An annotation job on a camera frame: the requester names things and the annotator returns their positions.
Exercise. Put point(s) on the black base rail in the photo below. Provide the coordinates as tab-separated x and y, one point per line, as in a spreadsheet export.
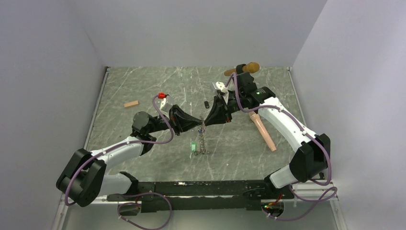
201	195

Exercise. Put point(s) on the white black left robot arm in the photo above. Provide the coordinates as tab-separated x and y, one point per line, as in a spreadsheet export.
85	176

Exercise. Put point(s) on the tan wooden block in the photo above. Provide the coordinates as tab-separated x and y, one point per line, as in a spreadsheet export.
131	104

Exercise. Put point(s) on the black microphone stand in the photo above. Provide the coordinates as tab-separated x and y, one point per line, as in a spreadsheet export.
245	81

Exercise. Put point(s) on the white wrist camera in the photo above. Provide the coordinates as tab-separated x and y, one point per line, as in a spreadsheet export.
219	89
166	102

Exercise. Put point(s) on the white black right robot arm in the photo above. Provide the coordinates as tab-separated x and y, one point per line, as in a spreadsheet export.
312	151

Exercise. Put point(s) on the black tag key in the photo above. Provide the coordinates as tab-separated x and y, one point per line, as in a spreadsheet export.
208	104

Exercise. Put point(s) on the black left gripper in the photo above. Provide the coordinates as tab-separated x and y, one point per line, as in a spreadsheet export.
180	121

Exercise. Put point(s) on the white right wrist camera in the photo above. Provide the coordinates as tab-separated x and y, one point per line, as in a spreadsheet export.
219	89

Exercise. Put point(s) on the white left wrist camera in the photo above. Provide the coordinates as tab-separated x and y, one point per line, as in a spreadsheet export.
166	102

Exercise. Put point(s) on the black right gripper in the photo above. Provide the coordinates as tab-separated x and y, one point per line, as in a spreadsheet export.
218	114

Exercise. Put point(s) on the gold microphone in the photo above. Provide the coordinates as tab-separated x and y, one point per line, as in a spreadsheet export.
251	67

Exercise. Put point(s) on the green tag key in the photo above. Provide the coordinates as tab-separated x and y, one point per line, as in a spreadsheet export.
194	149

